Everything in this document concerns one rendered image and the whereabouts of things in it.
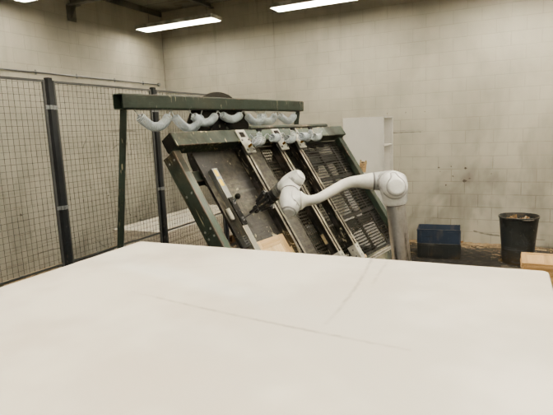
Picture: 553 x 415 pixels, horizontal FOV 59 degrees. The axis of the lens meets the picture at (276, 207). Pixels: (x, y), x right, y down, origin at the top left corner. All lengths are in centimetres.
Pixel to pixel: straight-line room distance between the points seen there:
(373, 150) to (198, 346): 668
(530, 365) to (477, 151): 787
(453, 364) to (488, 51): 797
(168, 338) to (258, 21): 904
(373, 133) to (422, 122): 148
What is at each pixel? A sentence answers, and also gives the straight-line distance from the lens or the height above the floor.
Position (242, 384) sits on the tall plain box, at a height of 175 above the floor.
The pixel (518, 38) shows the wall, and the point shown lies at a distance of 831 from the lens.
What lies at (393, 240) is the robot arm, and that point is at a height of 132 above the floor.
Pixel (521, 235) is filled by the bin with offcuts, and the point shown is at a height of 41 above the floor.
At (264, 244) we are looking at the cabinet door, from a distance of 316.
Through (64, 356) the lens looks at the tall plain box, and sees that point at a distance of 45.
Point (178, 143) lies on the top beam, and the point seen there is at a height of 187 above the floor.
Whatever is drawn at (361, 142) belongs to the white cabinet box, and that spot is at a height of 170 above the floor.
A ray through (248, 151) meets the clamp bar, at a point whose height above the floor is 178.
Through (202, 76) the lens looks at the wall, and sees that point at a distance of 989.
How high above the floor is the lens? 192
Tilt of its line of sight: 9 degrees down
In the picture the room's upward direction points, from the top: 2 degrees counter-clockwise
